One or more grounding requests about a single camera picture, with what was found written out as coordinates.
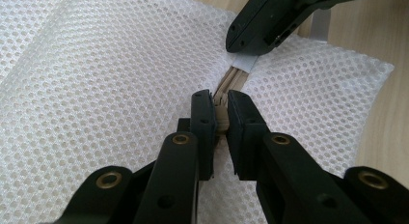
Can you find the white mesh laundry bag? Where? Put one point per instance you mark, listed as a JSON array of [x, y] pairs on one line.
[[112, 89]]

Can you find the grey tape piece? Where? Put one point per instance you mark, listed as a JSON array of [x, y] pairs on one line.
[[320, 24]]

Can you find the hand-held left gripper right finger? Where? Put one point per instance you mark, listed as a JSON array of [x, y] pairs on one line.
[[273, 172]]

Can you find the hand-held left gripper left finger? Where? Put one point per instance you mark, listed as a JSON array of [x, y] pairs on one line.
[[180, 172]]

